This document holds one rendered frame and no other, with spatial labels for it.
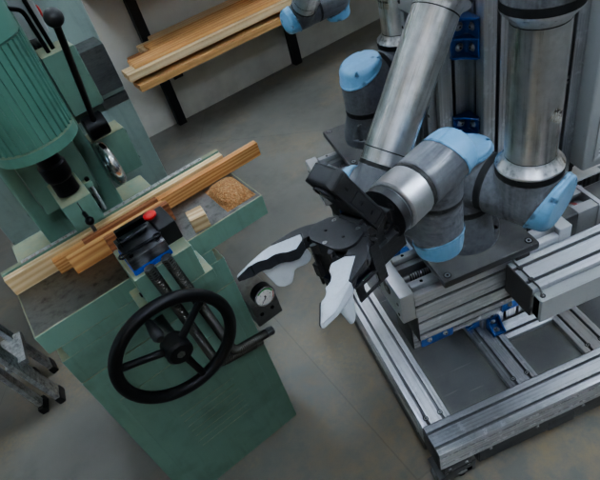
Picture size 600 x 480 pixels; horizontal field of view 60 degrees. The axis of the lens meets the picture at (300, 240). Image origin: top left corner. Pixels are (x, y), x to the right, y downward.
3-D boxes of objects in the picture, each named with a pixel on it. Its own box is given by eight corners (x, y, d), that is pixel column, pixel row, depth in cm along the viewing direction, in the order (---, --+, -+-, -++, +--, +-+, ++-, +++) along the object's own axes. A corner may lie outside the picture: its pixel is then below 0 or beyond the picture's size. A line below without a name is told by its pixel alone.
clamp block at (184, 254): (150, 310, 114) (131, 282, 108) (128, 279, 123) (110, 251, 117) (207, 271, 118) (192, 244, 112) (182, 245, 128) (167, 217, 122)
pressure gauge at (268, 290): (261, 315, 140) (252, 295, 135) (253, 308, 143) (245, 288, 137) (279, 302, 142) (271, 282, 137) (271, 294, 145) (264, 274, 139)
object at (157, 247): (136, 276, 109) (124, 257, 105) (118, 251, 116) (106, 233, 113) (190, 242, 113) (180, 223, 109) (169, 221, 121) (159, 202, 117)
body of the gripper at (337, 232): (360, 307, 62) (420, 246, 67) (340, 253, 57) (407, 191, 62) (316, 286, 68) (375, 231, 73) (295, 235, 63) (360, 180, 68)
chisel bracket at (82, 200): (81, 237, 119) (61, 209, 114) (64, 211, 129) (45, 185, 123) (110, 220, 122) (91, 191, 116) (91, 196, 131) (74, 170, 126)
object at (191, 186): (62, 274, 125) (52, 262, 123) (59, 270, 127) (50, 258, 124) (261, 154, 144) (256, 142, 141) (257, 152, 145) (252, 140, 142)
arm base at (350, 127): (382, 114, 160) (378, 85, 153) (406, 136, 149) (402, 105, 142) (337, 131, 158) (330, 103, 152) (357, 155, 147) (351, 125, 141)
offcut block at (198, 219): (195, 232, 125) (190, 221, 122) (190, 224, 128) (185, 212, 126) (210, 225, 126) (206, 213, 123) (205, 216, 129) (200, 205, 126)
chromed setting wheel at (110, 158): (124, 193, 134) (101, 153, 126) (109, 176, 142) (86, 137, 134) (134, 188, 135) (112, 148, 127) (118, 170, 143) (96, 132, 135)
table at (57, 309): (59, 383, 109) (43, 367, 105) (27, 305, 129) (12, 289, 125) (290, 228, 128) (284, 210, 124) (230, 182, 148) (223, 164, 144)
